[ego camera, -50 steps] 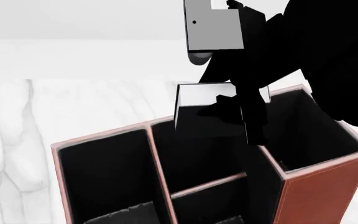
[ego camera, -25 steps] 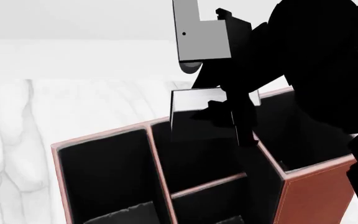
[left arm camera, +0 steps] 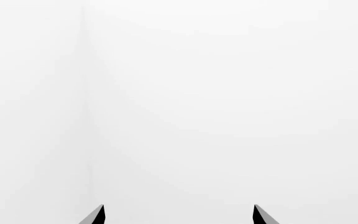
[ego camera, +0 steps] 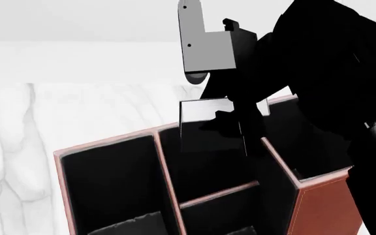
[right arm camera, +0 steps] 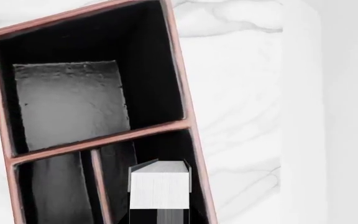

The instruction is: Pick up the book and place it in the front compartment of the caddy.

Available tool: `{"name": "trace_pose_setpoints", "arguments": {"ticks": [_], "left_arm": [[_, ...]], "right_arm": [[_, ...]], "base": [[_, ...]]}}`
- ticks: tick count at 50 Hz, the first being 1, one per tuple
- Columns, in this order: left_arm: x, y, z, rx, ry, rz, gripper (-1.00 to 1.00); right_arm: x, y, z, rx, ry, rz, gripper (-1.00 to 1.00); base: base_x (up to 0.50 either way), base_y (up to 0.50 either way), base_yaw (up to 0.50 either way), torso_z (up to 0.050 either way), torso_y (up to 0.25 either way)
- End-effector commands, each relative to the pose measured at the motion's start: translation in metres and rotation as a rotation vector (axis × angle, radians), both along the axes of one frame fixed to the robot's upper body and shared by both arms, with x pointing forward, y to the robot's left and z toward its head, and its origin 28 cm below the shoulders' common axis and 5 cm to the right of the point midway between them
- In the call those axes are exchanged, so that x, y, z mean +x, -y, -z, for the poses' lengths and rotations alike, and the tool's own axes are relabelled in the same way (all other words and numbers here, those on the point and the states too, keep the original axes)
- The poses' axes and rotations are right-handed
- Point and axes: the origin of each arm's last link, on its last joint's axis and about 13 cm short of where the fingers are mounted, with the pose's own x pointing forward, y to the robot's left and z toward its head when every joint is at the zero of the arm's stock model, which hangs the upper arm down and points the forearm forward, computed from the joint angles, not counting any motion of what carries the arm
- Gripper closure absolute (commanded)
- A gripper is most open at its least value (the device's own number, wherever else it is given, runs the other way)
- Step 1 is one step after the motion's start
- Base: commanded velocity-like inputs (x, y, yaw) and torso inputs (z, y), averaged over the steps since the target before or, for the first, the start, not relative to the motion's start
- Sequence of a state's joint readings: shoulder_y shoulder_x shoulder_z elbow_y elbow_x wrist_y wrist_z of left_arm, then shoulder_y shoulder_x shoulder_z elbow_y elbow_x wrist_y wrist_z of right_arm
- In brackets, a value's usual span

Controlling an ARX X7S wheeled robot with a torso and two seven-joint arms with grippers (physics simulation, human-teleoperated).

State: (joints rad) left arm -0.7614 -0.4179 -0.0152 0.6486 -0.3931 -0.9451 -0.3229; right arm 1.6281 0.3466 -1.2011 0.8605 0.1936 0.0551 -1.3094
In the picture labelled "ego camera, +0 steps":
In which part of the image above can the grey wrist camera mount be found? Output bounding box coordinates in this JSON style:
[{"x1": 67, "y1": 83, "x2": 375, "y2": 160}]
[{"x1": 176, "y1": 0, "x2": 238, "y2": 86}]

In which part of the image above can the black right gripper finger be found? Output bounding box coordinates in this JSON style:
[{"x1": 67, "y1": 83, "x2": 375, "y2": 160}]
[
  {"x1": 198, "y1": 109, "x2": 242, "y2": 138},
  {"x1": 232, "y1": 98, "x2": 268, "y2": 158}
]

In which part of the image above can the black glossy book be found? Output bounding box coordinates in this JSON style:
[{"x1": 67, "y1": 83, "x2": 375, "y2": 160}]
[{"x1": 178, "y1": 97, "x2": 271, "y2": 158}]

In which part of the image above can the brown leather compartment caddy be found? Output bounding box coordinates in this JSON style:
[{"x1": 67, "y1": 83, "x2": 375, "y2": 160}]
[{"x1": 53, "y1": 94, "x2": 362, "y2": 235}]

